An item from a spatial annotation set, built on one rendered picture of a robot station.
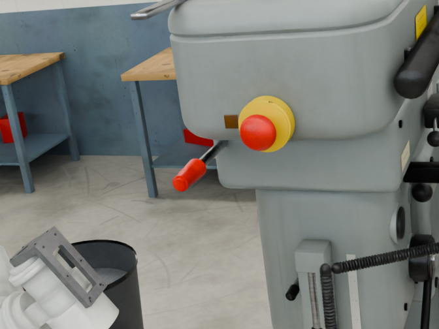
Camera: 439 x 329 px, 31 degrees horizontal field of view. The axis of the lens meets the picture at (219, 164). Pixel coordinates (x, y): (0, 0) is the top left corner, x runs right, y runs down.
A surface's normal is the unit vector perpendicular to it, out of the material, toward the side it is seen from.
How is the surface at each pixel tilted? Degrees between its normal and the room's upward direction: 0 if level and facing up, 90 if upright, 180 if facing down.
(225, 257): 0
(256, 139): 94
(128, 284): 94
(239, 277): 0
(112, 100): 90
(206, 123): 90
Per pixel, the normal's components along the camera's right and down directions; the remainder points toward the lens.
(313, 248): -0.13, -0.93
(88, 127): -0.36, 0.36
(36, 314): -0.15, 0.36
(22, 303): 0.77, -0.55
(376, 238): 0.30, 0.29
